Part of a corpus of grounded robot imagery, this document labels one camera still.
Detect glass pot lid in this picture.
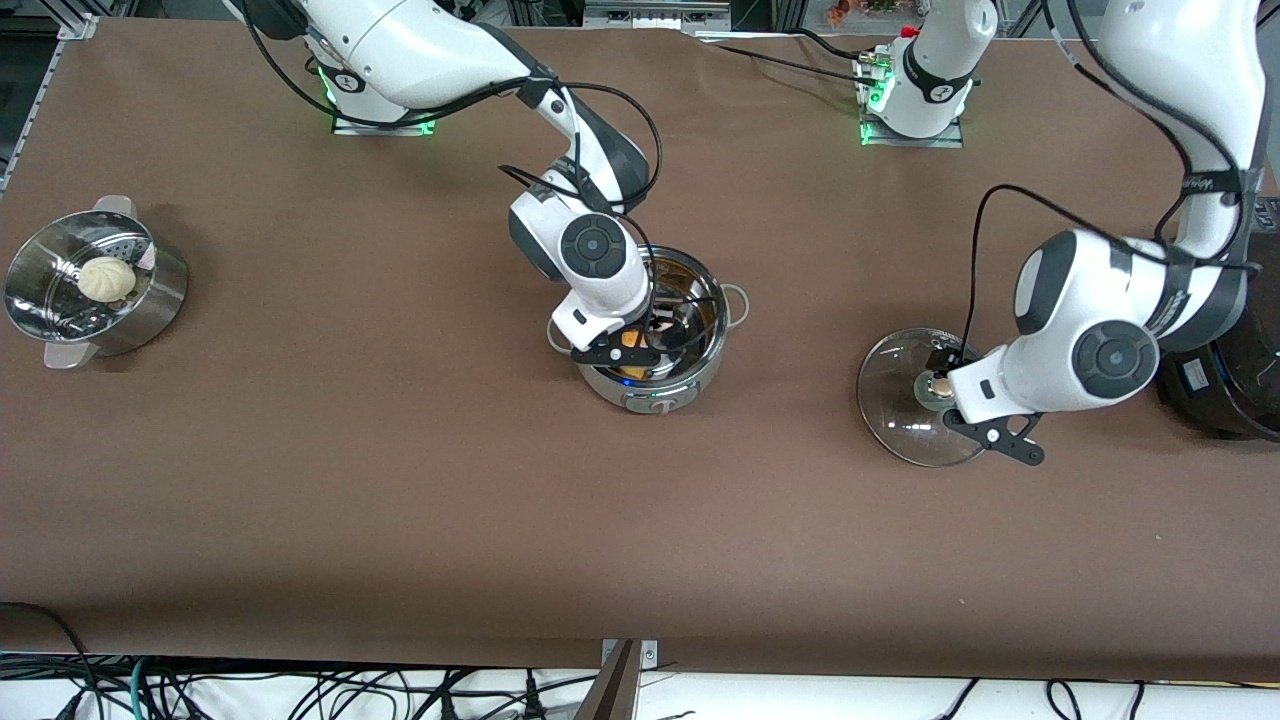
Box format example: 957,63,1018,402
856,327,1003,469

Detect silver electric cooking pot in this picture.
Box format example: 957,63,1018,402
547,245,751,416

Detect stainless steel steamer pot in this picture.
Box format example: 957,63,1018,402
3,195,191,371

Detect black round appliance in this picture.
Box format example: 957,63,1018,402
1155,335,1280,443

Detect grey metal box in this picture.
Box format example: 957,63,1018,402
583,0,732,32

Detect brown wooden strip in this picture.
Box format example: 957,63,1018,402
574,640,641,720

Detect white steamed bun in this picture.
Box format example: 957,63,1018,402
78,256,138,303

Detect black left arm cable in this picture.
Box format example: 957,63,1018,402
960,184,1263,347

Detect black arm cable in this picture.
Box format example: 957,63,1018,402
238,0,666,336
960,184,1263,347

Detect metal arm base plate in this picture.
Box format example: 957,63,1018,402
859,118,967,150
331,113,437,137

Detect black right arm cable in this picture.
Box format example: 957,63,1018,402
238,0,666,336

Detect black table cable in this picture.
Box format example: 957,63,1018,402
695,28,881,89

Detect aluminium frame rail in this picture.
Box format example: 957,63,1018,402
0,13,98,193

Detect black floor cable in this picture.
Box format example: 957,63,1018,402
0,602,106,720

